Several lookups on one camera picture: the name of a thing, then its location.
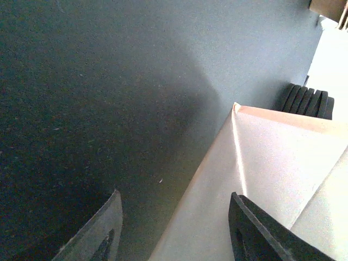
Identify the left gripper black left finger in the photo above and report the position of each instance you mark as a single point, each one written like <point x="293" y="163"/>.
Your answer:
<point x="99" y="238"/>

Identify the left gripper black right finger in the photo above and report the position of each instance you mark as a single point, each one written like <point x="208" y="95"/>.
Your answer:
<point x="255" y="235"/>

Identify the blue checkered paper bag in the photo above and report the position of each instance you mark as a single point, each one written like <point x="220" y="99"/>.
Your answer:
<point x="292" y="166"/>

